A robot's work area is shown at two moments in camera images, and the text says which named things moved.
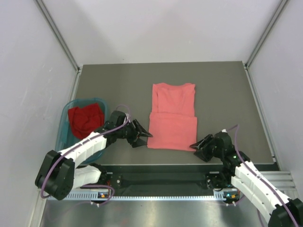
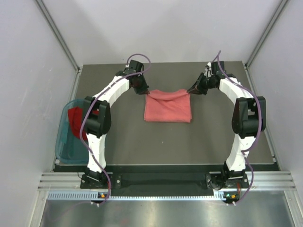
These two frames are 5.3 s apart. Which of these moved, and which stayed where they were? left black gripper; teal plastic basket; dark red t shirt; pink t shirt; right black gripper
Moved: left black gripper; right black gripper; pink t shirt
Stayed: teal plastic basket; dark red t shirt
